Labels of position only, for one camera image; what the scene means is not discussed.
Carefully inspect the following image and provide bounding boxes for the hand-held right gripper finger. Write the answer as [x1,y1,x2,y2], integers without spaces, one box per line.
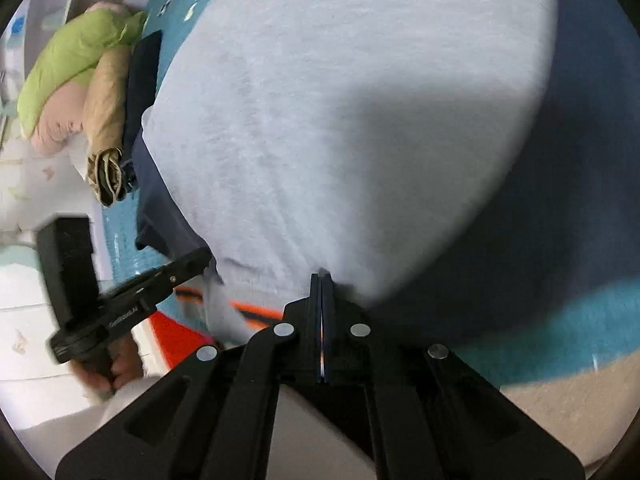
[320,272,586,480]
[55,272,321,480]

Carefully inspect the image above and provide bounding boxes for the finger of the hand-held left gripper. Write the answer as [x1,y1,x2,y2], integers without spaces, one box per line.
[135,247,213,307]

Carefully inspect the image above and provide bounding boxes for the grey and navy sweatshirt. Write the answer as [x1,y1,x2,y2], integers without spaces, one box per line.
[132,0,640,356]

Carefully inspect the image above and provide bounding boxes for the person's left hand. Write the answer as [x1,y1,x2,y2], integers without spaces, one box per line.
[72,335,147,401]

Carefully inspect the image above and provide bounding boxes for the white butterfly print wardrobe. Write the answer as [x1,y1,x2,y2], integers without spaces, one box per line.
[0,10,113,396]

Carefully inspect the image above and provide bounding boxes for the red cloth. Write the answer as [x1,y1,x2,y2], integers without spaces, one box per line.
[147,310,201,368]

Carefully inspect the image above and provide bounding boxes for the beige folded pants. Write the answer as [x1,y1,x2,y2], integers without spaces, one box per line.
[82,45,132,207]

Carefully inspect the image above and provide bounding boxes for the dark folded jeans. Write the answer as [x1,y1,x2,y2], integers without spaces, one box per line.
[120,30,163,196]

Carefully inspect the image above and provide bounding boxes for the teal candy print blanket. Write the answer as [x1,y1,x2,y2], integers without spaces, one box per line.
[102,0,640,386]

